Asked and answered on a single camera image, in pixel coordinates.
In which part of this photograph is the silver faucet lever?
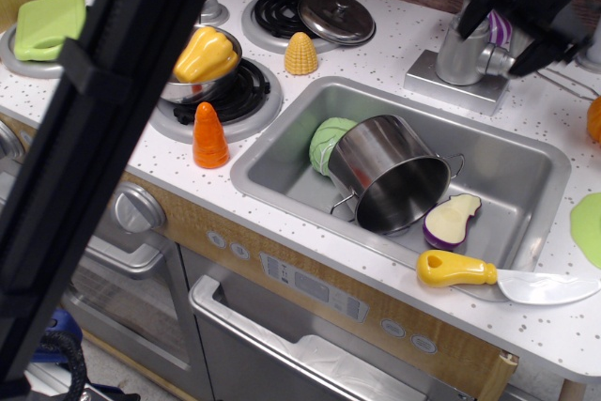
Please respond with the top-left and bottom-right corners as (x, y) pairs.
(501, 27), (524, 75)

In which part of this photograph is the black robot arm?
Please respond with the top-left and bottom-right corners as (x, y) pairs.
(1, 0), (600, 384)

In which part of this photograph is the purple striped toy onion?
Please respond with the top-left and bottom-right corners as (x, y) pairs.
(487, 10), (512, 46)

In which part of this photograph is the silver toy faucet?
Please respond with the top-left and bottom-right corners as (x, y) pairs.
(404, 12), (511, 116)

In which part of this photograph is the orange toy fruit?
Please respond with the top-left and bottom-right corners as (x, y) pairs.
(586, 97), (601, 143)

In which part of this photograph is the steel pot lid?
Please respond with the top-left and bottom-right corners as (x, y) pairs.
(298, 0), (376, 46)

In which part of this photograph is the silver sink basin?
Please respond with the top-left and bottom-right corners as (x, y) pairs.
(231, 76), (571, 290)

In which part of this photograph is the steel pot in sink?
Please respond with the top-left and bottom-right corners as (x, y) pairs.
(328, 115), (465, 235)

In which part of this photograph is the light green toy plate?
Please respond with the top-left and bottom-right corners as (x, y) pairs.
(570, 193), (601, 268)

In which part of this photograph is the purple toy eggplant half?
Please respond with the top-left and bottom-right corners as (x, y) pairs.
(423, 193), (482, 251)

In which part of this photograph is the green toy cabbage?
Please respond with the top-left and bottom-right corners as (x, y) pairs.
(309, 117), (357, 177)

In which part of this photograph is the yellow toy corn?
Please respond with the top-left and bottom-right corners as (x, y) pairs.
(285, 32), (318, 75)

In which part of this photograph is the black front right burner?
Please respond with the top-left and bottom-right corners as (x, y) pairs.
(149, 58), (283, 144)

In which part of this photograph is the silver knob back middle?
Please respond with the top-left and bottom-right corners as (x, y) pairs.
(198, 0), (229, 26)

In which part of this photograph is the yellow toy bell pepper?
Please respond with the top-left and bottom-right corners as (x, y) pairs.
(173, 26), (239, 84)

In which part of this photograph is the orange toy carrot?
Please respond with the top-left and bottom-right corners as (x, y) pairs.
(193, 102), (230, 169)

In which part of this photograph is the small steel bowl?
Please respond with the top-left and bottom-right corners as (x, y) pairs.
(161, 26), (242, 104)

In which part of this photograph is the silver dishwasher door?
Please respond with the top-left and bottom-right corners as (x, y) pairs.
(180, 248), (470, 400)

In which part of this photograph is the silver oven dial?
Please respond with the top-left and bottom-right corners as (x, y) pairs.
(111, 181), (166, 234)

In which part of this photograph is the black left burner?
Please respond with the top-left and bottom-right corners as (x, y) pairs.
(1, 23), (63, 80)

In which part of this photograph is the silver oven door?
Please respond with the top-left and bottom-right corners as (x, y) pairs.
(62, 225), (214, 400)

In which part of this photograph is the green toy cutting board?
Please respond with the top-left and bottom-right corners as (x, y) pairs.
(13, 0), (86, 62)

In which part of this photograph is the silver dial left edge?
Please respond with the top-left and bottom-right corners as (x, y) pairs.
(0, 121), (24, 160)

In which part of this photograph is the wire utensil handle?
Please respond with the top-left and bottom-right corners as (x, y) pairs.
(536, 68), (600, 101)

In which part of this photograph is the grey post right edge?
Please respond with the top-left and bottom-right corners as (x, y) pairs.
(577, 23), (601, 73)

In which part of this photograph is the yellow handled toy knife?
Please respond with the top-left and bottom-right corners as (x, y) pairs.
(416, 250), (600, 305)

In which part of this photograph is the black braided cable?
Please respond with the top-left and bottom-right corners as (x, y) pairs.
(41, 330), (90, 401)

